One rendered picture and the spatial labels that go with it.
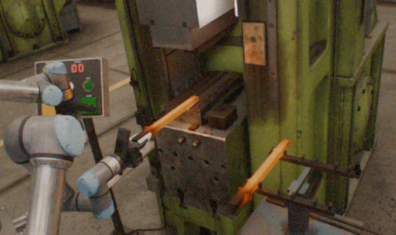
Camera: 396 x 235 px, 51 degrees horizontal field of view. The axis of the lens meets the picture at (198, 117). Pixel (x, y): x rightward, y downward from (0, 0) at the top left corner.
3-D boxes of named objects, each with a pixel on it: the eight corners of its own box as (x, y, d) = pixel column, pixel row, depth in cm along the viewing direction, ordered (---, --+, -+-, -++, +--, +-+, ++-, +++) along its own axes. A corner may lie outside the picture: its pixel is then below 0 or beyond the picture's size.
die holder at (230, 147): (232, 219, 194) (224, 139, 173) (166, 197, 213) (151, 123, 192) (278, 155, 234) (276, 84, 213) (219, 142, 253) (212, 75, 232)
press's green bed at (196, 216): (238, 285, 217) (232, 219, 195) (180, 260, 236) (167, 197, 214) (278, 217, 257) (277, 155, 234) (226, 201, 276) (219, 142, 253)
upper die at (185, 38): (192, 50, 167) (189, 27, 162) (152, 46, 177) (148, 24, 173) (238, 19, 197) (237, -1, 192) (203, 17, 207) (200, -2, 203)
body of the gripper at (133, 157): (129, 156, 163) (108, 172, 154) (125, 137, 159) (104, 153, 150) (145, 160, 159) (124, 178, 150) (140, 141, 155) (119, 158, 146)
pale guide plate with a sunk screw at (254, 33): (264, 65, 167) (263, 24, 158) (244, 63, 171) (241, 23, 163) (267, 63, 168) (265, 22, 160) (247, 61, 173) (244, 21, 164)
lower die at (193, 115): (201, 126, 184) (199, 109, 180) (166, 118, 194) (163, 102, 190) (243, 86, 214) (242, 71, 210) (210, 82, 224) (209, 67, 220)
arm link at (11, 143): (-23, 140, 113) (53, 219, 150) (13, 140, 111) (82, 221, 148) (-5, 108, 120) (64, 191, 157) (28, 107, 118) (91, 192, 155)
